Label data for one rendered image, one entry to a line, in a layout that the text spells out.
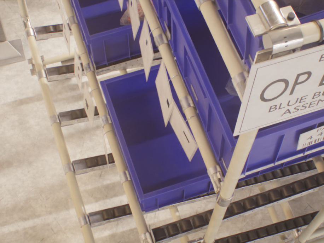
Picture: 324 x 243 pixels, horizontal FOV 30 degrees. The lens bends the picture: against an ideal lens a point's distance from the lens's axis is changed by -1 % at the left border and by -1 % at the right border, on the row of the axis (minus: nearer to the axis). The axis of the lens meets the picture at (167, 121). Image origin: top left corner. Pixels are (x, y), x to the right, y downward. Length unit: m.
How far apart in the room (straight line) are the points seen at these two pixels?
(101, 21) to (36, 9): 1.03
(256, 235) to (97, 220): 0.53
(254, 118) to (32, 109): 1.78
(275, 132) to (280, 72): 0.33
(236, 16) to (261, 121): 0.18
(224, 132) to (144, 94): 0.66
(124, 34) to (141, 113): 0.23
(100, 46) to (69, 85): 0.93
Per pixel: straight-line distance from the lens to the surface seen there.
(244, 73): 1.03
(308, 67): 0.90
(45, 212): 2.46
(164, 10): 1.48
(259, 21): 0.85
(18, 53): 2.80
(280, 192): 1.75
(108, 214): 1.95
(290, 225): 2.12
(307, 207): 2.54
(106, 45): 1.80
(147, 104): 1.79
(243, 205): 1.72
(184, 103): 1.44
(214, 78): 1.46
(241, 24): 1.00
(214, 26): 1.08
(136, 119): 1.77
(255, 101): 0.93
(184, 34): 1.30
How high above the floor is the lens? 2.30
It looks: 62 degrees down
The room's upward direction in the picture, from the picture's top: 6 degrees clockwise
